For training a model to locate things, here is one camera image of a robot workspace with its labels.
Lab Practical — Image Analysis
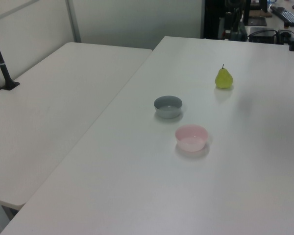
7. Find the black camera pole with clamp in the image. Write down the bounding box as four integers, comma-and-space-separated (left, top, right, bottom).
0, 22, 21, 90

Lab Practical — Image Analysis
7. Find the black computer keyboard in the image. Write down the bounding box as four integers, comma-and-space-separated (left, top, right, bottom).
269, 5, 294, 24

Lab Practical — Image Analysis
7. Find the pink plastic bowl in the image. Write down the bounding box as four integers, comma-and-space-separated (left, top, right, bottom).
174, 124, 209, 153

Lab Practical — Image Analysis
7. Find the black equipment rack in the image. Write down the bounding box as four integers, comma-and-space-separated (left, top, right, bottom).
202, 0, 248, 41

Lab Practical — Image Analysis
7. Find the green yellow pear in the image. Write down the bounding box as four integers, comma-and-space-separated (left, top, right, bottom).
215, 64, 234, 90

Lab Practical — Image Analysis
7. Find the grey plastic bowl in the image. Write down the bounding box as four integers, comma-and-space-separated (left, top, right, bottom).
153, 95, 183, 120

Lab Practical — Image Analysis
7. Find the white side table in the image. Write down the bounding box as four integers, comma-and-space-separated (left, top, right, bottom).
0, 42, 153, 211

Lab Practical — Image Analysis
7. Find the black electronics box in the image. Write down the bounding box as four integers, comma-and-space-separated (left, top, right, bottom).
246, 26, 278, 44

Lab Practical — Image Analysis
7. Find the black flat pad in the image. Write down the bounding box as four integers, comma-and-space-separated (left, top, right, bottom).
245, 16, 268, 27

